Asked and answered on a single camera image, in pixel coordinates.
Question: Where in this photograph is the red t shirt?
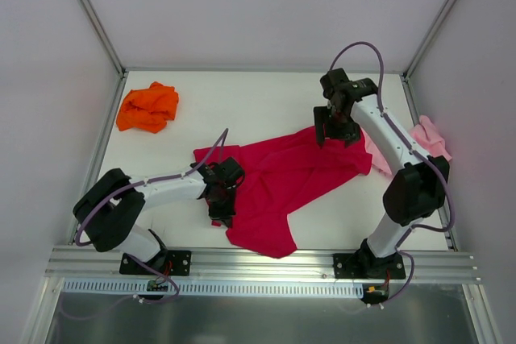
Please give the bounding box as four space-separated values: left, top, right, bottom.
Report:
193 127 372 259

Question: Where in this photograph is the pink t shirt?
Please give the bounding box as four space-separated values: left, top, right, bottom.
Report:
362 115 452 176

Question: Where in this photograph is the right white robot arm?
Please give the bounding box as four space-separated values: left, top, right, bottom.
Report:
314 69 450 279

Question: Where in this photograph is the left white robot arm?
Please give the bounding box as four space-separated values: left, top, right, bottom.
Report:
73 158 246 275

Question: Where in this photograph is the orange t shirt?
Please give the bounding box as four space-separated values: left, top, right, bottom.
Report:
115 81 179 134

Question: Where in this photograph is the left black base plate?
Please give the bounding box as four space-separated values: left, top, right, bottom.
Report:
119 250 192 276

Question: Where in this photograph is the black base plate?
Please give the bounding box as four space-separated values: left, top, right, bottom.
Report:
119 250 192 276
332 251 406 280

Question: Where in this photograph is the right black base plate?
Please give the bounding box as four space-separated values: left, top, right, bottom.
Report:
332 251 406 280

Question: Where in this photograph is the aluminium mounting rail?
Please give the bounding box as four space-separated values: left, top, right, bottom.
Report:
44 246 482 284

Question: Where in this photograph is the white slotted cable duct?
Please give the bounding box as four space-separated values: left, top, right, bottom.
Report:
62 279 364 299

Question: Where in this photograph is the right aluminium frame post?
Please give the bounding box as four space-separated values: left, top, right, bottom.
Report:
402 0 459 78

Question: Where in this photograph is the aluminium frame post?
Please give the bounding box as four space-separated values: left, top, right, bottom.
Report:
402 0 459 78
77 0 125 77

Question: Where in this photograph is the left aluminium frame post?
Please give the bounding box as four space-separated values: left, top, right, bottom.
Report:
77 0 125 77

